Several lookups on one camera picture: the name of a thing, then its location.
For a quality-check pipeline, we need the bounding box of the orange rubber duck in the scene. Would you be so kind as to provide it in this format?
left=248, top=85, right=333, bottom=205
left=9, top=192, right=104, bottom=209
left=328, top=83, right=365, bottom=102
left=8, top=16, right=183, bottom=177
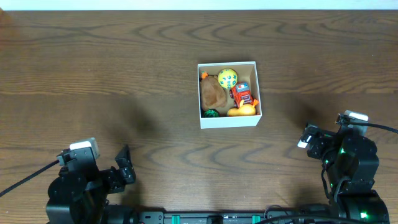
left=227, top=99, right=259, bottom=117

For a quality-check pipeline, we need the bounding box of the red toy fire truck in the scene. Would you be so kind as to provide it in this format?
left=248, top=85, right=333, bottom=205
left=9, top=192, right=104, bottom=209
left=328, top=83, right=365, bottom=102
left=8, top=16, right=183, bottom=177
left=229, top=82, right=254, bottom=108

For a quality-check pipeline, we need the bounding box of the yellow ball with blue letters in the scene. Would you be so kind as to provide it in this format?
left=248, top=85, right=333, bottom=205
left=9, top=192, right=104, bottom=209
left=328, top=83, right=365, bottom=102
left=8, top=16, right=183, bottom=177
left=218, top=68, right=238, bottom=89

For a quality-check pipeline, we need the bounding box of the green ball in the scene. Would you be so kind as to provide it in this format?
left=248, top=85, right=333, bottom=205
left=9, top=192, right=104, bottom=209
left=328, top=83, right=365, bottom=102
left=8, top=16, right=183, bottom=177
left=203, top=109, right=220, bottom=118

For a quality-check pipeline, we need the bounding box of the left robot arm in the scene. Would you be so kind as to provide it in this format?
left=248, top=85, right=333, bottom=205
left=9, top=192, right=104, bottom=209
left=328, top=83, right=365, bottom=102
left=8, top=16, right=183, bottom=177
left=46, top=145, right=139, bottom=223

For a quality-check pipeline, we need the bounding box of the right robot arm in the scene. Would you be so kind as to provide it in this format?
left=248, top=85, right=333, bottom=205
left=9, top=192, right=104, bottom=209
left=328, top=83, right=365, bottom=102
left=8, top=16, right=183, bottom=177
left=299, top=122, right=395, bottom=223

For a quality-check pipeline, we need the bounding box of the white cardboard box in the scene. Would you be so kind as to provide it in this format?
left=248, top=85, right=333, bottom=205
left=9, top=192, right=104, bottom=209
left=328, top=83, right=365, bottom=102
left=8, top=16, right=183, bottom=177
left=197, top=61, right=262, bottom=129

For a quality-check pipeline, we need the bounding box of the brown plush toy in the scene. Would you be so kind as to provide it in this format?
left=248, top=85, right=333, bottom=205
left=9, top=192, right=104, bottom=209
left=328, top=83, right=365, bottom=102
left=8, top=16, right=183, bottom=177
left=200, top=71, right=228, bottom=111

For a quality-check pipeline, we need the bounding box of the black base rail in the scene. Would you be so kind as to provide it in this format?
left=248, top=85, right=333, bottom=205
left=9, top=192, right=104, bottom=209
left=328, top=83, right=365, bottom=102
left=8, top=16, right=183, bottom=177
left=105, top=203, right=333, bottom=224

